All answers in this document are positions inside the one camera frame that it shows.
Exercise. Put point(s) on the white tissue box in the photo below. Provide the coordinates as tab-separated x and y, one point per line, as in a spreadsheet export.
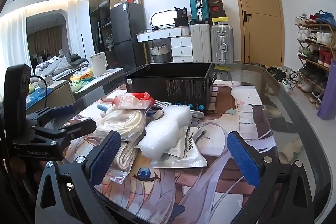
47	80

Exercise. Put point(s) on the white suitcase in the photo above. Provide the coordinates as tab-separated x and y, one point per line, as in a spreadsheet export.
200	43

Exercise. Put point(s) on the clear bag of white socks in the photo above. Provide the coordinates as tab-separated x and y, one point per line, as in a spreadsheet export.
120	121

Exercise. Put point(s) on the black red shoe box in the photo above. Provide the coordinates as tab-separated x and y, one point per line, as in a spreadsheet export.
216	8

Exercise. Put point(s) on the oval mirror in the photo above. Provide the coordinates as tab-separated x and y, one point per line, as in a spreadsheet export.
162	18

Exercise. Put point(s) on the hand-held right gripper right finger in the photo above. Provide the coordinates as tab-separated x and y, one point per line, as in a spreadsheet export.
242	158

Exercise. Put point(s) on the white vanity desk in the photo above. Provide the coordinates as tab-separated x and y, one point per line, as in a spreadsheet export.
181	45

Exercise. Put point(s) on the pile of clothes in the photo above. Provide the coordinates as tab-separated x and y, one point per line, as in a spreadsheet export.
63	62

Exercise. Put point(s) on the white bubble wrap sheet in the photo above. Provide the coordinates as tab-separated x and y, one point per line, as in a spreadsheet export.
162	134

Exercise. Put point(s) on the brown curtain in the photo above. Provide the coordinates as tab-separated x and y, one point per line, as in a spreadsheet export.
44	40

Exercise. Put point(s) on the yellow black shoe box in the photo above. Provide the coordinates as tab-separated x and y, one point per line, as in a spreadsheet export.
220	21

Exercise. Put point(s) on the black cardboard box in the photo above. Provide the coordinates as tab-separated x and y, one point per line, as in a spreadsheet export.
168	92

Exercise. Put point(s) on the white medicine packet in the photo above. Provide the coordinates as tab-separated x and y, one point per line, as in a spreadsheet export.
189	158

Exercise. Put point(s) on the clear bag of snacks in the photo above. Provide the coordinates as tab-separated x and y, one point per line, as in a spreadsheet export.
81	75

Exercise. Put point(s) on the printed desk mat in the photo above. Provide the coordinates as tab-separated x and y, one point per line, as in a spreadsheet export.
210	182

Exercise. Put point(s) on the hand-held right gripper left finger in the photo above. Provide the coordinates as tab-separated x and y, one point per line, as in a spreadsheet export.
105	155

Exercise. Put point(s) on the white curtain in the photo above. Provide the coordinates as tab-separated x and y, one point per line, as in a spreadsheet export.
10	43

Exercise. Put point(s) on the beige slipper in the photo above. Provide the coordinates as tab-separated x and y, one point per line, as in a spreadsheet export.
290	149
271	109

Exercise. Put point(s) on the silver suitcase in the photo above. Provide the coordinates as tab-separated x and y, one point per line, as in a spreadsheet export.
221	44

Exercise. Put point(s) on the white electric kettle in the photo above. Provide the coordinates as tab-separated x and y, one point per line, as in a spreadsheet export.
97	65

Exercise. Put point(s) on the purple yoga mat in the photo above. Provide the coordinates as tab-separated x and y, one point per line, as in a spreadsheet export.
328	98

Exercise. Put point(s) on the wooden door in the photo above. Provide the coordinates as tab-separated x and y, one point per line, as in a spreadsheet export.
260	16

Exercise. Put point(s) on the teal suitcase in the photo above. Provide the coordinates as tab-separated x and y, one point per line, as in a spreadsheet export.
198	5

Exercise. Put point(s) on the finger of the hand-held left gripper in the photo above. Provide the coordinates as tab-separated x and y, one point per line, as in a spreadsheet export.
64	109
81	125

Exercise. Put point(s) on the blue white plush toy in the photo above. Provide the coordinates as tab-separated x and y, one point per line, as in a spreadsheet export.
102	108

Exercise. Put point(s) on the group of shoes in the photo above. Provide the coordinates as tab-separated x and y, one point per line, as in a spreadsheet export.
283	77

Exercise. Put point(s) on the black refrigerator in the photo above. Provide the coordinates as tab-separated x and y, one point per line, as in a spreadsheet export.
126	27

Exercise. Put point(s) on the dark glass wardrobe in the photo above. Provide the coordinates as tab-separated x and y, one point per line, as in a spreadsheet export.
101	16

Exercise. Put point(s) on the green plastic bag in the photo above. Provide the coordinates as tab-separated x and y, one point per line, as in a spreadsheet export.
76	86

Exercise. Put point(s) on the red plastic bag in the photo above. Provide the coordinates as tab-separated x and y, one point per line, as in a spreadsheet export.
136	98

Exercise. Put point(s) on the woven laundry basket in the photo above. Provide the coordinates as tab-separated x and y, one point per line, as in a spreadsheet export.
160	52

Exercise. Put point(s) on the black bag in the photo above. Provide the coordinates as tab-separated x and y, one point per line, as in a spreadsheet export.
181	16

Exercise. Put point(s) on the shoe rack with shoes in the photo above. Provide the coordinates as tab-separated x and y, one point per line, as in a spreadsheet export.
312	56

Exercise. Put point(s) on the grey side counter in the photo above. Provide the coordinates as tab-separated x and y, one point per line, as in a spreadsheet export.
86	87

